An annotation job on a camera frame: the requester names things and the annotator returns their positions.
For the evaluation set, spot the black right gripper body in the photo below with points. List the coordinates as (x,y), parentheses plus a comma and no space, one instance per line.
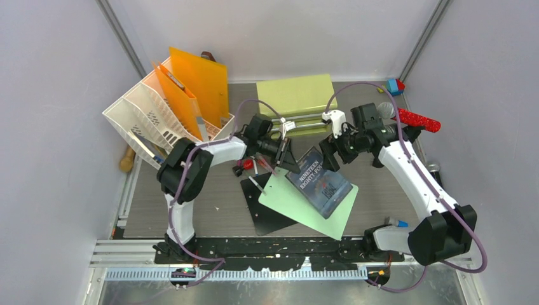
(349,145)

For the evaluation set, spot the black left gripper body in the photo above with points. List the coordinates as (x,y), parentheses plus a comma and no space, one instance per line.
(268,147)

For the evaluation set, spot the Nineteen Eighty-Four dark book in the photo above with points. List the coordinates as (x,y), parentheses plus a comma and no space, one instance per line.
(323,189)

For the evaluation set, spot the thick orange binder folder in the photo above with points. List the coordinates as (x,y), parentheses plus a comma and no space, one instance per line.
(182,103)

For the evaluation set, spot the white plastic file rack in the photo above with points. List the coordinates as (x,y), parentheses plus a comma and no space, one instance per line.
(144,111)

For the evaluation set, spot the Animal Farm blue book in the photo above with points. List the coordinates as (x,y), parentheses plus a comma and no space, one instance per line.
(156,153)

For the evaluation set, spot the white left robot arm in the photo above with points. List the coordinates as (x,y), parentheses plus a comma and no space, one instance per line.
(183,173)

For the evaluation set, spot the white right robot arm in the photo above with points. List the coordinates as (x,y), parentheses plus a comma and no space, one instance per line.
(445,227)

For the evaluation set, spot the pink highlighter pen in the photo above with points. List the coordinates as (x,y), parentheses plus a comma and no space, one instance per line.
(265,164)

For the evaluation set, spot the blue cap white marker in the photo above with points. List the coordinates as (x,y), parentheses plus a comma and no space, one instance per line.
(255,167)

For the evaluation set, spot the mint green clipboard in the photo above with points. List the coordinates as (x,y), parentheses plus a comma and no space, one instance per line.
(281,196)

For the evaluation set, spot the red glitter microphone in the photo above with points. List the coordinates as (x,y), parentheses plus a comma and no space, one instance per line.
(386,110)

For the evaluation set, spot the green metal drawer cabinet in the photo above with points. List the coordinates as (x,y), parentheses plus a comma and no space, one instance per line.
(301,100)

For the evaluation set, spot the black clipboard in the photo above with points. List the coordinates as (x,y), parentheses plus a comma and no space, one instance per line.
(265,220)

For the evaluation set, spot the colourful toy blocks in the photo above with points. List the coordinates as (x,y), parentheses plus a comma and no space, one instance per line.
(394,86)

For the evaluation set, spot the thin orange folder in rack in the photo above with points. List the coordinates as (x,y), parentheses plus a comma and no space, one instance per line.
(207,79)

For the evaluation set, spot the black handheld microphone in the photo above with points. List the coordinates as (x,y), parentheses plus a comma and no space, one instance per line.
(434,170)

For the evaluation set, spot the blue silver small marker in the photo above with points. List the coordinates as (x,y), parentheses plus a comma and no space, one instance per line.
(396,222)

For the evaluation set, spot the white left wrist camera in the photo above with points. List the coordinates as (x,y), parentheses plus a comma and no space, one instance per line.
(285,126)

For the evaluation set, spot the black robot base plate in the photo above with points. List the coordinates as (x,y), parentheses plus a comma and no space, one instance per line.
(273,253)

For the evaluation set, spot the wooden handle tool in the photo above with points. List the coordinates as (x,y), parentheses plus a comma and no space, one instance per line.
(127,161)

